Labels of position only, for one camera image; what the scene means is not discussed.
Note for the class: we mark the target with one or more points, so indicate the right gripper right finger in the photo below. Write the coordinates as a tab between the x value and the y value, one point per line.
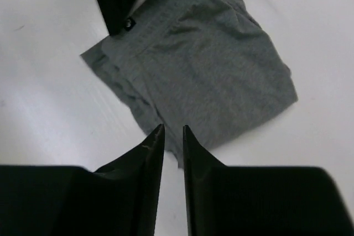
259	200

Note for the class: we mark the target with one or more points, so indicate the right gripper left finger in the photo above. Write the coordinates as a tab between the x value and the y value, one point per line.
119	198

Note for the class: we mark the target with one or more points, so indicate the grey shorts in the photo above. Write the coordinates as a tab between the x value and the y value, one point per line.
203	63

